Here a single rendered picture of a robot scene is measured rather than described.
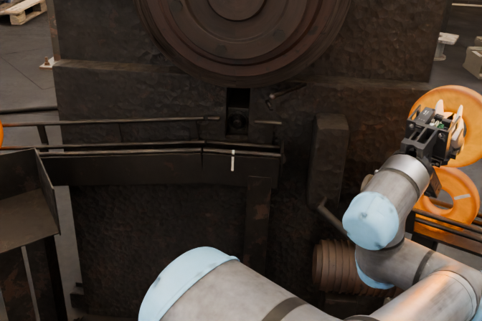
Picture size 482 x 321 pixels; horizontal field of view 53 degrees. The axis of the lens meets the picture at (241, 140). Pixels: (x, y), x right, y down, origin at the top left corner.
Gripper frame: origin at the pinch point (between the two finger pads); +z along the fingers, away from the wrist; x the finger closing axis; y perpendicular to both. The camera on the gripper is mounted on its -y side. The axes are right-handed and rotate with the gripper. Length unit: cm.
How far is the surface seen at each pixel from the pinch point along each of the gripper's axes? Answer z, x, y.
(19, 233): -60, 68, -17
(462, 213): -0.2, -5.3, -22.9
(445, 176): 1.5, -0.1, -16.3
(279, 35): -8.0, 33.0, 13.5
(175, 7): -18, 50, 21
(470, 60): 311, 78, -169
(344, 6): 7.8, 27.5, 13.9
